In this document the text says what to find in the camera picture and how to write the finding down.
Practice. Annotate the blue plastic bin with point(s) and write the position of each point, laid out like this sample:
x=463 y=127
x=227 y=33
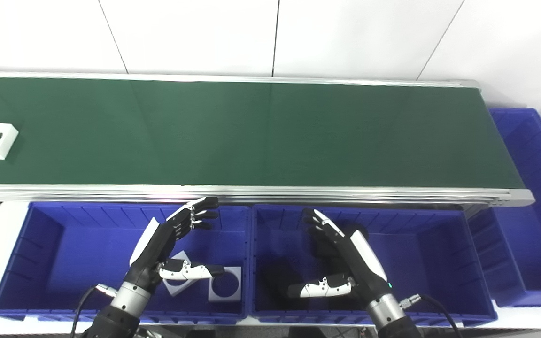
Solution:
x=430 y=267
x=533 y=225
x=73 y=263

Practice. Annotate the green conveyor belt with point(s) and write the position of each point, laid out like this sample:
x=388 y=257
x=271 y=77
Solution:
x=251 y=136
x=298 y=193

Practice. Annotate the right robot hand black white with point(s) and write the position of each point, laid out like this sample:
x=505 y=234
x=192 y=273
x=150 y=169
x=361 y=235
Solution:
x=359 y=267

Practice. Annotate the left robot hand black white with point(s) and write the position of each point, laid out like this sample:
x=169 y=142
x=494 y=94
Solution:
x=158 y=244

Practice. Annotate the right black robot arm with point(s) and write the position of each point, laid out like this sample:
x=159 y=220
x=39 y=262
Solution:
x=392 y=319

